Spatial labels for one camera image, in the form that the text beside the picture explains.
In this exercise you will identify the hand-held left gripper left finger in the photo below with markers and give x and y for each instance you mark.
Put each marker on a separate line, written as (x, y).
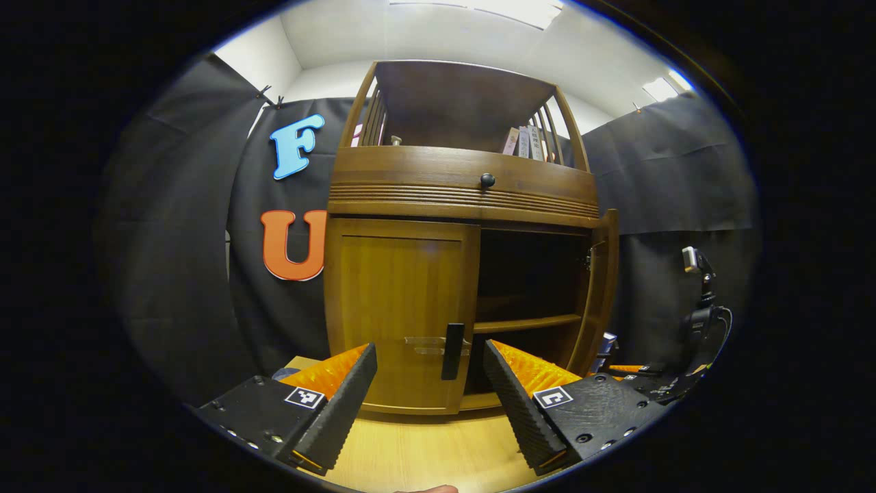
(345, 407)

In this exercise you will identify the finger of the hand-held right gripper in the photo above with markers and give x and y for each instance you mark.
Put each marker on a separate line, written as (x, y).
(650, 383)

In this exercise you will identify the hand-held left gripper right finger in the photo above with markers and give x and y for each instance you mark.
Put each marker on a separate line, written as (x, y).
(517, 404)

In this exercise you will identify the wooden shoe cabinet door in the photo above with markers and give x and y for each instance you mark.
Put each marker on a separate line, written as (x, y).
(602, 287)
(390, 308)

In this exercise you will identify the wooden double-door shoe cabinet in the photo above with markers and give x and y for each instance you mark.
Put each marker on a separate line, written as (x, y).
(452, 103)

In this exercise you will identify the wooden cabinet drawer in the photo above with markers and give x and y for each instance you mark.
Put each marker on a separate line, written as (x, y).
(424, 171)

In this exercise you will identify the wooden inner shelf board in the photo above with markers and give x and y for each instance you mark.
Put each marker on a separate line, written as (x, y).
(527, 323)

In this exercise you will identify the black backdrop cloth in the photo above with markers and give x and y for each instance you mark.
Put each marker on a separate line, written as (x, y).
(178, 274)

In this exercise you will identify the black round drawer knob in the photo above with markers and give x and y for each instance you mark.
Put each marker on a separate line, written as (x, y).
(487, 180)

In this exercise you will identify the small ceiling light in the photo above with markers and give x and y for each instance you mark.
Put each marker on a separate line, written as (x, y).
(660, 89)

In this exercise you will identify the white book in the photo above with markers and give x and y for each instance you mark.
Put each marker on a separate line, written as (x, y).
(536, 144)

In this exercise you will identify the grey book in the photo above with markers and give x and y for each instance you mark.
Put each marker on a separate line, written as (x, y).
(524, 142)

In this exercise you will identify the pinkish book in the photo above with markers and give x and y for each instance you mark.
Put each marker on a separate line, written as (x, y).
(510, 142)

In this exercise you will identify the pink book behind slats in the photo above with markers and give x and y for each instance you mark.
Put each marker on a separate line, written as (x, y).
(356, 137)

